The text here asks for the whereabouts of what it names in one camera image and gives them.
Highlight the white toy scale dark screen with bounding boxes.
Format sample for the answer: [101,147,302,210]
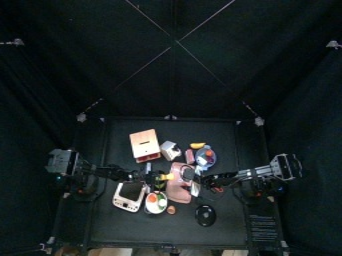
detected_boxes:
[111,180,148,214]

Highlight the white toy toaster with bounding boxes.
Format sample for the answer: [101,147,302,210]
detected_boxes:
[159,140,183,162]

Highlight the yellow toy corn green husk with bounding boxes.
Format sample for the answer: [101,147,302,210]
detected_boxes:
[153,172,176,192]

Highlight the white printed label sticker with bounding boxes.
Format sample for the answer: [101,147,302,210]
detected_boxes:
[247,214,278,243]

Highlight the small pink toy block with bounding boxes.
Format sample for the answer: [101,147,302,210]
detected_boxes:
[184,148,196,165]

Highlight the blue bowl with toy food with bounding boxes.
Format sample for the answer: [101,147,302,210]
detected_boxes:
[193,144,219,168]

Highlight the white plate with toy food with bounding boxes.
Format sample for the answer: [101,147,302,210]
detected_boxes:
[143,191,169,215]

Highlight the black round pan lid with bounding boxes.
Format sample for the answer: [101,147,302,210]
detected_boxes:
[193,203,217,228]

